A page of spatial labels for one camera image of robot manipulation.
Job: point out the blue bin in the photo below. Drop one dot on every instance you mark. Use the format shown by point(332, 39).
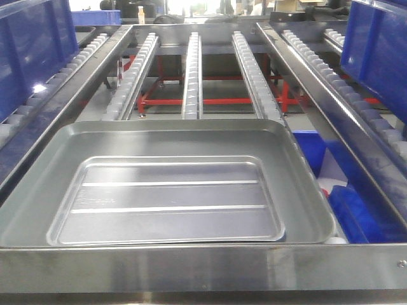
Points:
point(37, 40)
point(374, 51)

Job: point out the red metal frame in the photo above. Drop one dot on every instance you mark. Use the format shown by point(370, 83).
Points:
point(223, 84)

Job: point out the blue bin at left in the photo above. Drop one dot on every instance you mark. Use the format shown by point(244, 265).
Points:
point(37, 40)

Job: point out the large grey outer tray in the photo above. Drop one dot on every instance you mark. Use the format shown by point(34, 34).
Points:
point(28, 213)

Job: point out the roller track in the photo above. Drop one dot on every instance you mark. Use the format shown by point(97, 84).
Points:
point(193, 103)
point(124, 99)
point(264, 104)

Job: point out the right roller track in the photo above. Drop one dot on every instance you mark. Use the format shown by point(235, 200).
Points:
point(264, 104)

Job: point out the small silver ribbed tray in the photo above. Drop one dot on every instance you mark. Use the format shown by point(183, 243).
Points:
point(150, 200)

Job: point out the centre roller track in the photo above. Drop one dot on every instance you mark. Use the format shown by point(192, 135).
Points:
point(193, 103)

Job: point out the blue bin at right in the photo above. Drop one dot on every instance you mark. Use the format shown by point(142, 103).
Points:
point(374, 51)

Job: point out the stainless steel rack front rail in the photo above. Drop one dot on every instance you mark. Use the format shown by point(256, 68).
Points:
point(206, 274)

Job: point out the left roller track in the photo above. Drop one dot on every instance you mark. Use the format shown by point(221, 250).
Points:
point(124, 99)

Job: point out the blue crate below rack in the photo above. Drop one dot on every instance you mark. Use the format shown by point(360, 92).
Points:
point(358, 222)

